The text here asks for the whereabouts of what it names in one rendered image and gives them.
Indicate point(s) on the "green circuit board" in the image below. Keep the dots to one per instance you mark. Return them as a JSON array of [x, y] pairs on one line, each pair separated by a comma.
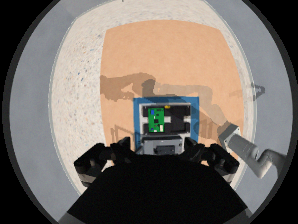
[[156, 119]]

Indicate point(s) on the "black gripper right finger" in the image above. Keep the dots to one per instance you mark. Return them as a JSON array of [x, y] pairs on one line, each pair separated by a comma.
[[215, 155]]

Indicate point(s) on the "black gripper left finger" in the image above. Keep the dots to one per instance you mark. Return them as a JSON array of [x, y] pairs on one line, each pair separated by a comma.
[[88, 170]]

